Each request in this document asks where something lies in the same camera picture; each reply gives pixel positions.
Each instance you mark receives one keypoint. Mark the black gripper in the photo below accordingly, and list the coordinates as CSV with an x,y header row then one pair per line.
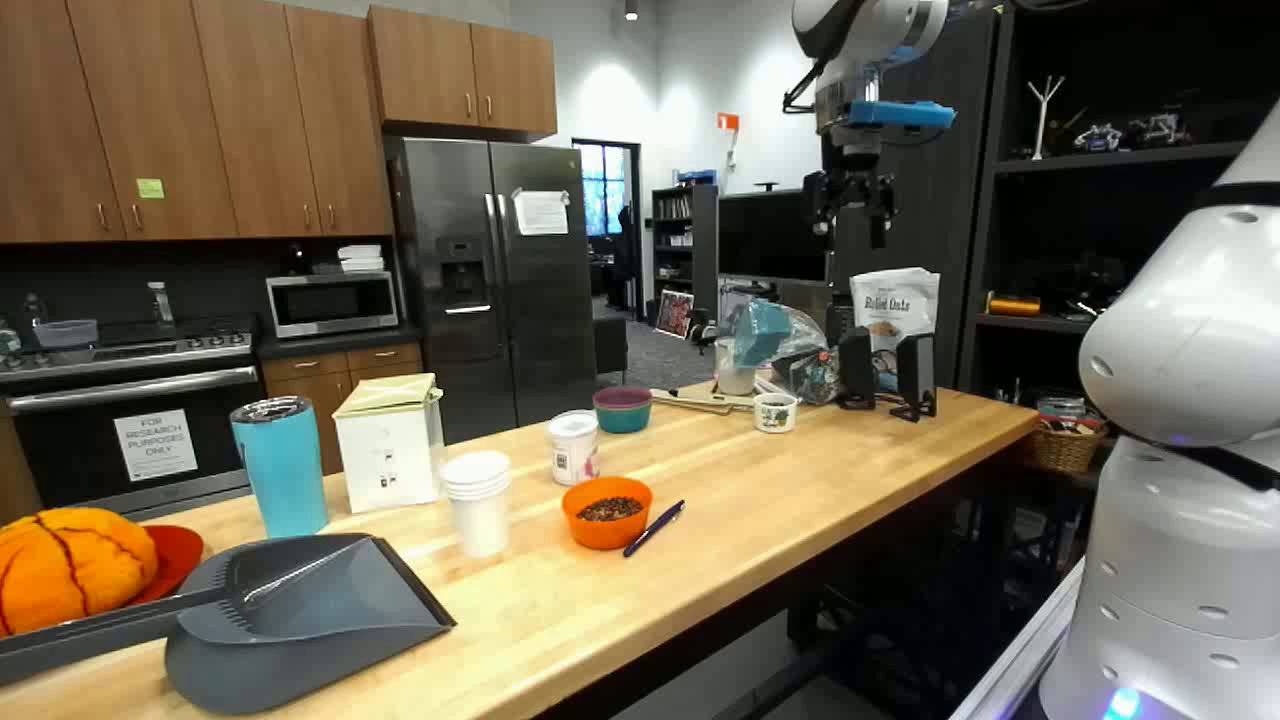
x,y
848,204

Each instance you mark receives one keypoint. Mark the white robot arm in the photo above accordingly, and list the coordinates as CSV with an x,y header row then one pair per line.
x,y
1175,532

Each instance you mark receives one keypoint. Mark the white popcorn can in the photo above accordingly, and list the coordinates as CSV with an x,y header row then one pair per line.
x,y
573,458

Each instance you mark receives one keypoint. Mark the white plastic bag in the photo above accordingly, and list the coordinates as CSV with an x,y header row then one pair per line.
x,y
899,304

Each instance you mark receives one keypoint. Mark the clear plastic bag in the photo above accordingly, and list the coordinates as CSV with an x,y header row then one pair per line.
x,y
774,340

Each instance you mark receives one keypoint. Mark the white mug with beans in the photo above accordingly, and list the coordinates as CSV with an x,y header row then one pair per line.
x,y
774,414

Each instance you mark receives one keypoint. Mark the black shelf unit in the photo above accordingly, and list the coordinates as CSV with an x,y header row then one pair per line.
x,y
1052,227

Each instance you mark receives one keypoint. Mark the white branch stand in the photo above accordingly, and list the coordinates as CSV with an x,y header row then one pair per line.
x,y
1046,121

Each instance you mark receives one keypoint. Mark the wicker basket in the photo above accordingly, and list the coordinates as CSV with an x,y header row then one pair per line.
x,y
1064,450

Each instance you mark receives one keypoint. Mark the purple and teal bowl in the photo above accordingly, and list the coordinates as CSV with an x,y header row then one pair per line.
x,y
622,409

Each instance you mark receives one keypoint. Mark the white paper sheet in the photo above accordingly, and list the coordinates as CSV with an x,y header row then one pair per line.
x,y
543,212

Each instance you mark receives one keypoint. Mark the black pen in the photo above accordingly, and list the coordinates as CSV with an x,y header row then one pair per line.
x,y
653,529

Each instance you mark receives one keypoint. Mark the orange bowl with beans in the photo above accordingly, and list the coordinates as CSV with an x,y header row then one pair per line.
x,y
604,519

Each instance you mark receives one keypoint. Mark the stainless steel refrigerator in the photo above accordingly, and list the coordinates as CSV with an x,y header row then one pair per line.
x,y
495,323

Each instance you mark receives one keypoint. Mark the stacked white cups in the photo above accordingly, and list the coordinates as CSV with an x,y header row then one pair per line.
x,y
477,515

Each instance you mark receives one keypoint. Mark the stacked white containers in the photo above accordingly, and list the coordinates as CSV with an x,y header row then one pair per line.
x,y
360,262

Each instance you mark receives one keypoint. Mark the white carton box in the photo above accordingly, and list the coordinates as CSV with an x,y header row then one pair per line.
x,y
385,455

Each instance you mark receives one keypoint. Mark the silver microwave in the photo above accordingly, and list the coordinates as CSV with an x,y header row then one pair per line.
x,y
328,304

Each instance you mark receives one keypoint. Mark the brown base cabinet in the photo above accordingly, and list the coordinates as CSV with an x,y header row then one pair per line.
x,y
332,382

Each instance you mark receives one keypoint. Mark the blue tumbler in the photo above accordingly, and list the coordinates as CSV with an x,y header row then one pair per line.
x,y
283,474

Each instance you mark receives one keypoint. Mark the green sticky note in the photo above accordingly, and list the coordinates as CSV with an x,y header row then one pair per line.
x,y
151,188

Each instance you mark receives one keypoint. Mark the white oven notice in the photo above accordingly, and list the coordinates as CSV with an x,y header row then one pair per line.
x,y
155,446

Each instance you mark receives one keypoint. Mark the red plate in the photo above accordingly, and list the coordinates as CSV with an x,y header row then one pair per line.
x,y
178,554

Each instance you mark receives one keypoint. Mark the black stove oven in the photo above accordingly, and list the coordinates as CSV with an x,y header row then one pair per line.
x,y
121,401

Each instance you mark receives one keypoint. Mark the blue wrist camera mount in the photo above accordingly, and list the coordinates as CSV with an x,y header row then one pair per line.
x,y
892,121

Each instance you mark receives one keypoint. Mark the small brown wall cabinets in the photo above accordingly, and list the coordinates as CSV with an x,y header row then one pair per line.
x,y
461,75

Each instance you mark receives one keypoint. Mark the brown wooden wall cabinets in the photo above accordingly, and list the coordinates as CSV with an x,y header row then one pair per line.
x,y
202,121

